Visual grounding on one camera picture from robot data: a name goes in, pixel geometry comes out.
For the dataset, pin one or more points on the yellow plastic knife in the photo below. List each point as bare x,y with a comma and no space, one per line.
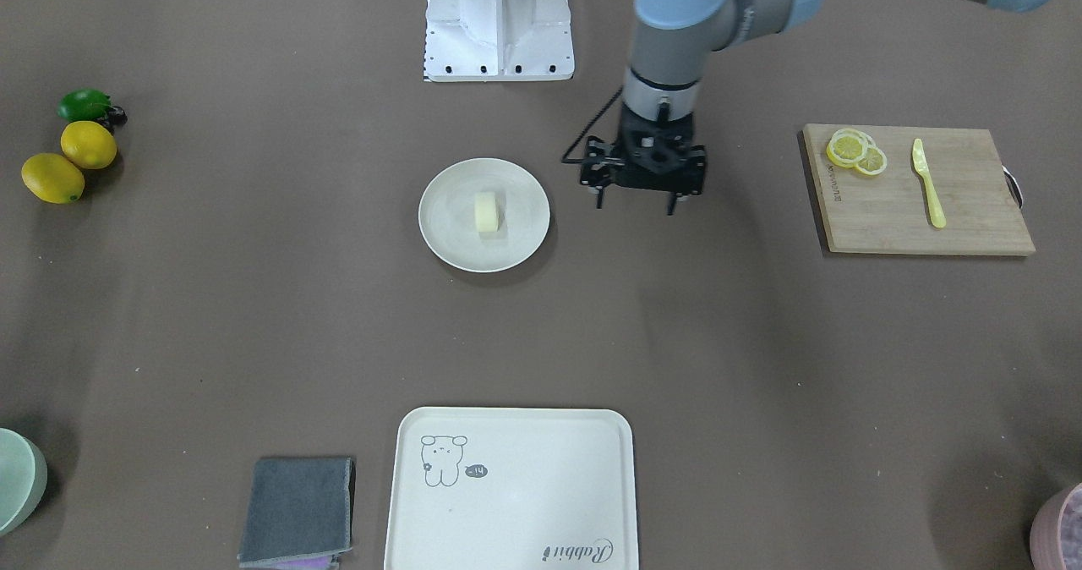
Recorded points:
933,205

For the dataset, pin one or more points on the cream round plate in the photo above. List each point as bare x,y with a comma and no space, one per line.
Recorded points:
446,220

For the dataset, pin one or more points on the grey folded cloth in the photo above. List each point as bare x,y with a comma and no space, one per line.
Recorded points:
299,514

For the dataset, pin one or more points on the lemon slices stack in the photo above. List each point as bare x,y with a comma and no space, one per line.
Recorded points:
855,150

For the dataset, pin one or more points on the cream rectangular tray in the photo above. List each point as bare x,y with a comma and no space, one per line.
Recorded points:
513,488

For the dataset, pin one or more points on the yellow lemon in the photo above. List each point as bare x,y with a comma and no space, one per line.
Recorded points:
53,178
88,145

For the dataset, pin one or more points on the green lime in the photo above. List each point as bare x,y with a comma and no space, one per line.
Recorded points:
84,105

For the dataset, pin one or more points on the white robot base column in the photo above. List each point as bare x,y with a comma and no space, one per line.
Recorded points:
498,40

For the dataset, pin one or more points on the pink bowl with ice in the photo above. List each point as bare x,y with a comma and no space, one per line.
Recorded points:
1055,534

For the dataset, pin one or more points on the mint green bowl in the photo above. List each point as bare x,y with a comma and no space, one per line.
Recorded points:
23,479

